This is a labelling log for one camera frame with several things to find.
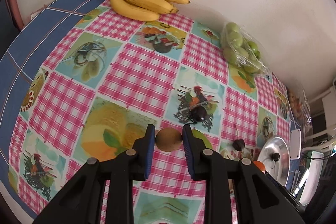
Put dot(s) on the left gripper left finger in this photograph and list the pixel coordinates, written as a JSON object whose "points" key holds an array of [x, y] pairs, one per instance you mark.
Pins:
{"points": [[80, 199]]}

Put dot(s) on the clear box of nuts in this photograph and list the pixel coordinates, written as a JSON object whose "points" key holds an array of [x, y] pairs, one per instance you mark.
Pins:
{"points": [[300, 107]]}

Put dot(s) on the brown kiwi fruit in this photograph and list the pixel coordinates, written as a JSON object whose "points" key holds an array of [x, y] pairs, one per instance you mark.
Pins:
{"points": [[168, 139]]}

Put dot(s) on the green framed whiteboard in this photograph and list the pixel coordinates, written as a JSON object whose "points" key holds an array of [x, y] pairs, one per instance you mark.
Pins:
{"points": [[314, 164]]}

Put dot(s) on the dark plum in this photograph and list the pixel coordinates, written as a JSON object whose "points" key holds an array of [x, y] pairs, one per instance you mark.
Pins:
{"points": [[239, 143], [198, 114], [275, 157]]}

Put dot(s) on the pink checkered tablecloth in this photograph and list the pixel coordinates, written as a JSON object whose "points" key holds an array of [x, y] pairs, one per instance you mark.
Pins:
{"points": [[109, 77]]}

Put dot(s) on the clear tray of green fruits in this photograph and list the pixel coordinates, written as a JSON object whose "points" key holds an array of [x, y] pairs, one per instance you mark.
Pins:
{"points": [[242, 50]]}

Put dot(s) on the orange tangerine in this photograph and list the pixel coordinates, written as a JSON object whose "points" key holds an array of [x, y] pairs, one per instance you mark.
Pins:
{"points": [[260, 166]]}

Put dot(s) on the white plastic box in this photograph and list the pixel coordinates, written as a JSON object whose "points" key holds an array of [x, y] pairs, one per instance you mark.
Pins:
{"points": [[295, 144]]}

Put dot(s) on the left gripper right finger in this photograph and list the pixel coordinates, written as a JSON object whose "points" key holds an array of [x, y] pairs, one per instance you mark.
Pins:
{"points": [[258, 197]]}

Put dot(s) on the green mango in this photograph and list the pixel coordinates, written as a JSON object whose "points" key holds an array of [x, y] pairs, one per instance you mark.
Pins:
{"points": [[199, 135]]}

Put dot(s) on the large steel basin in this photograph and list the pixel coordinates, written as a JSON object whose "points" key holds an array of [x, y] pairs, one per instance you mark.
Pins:
{"points": [[278, 170]]}

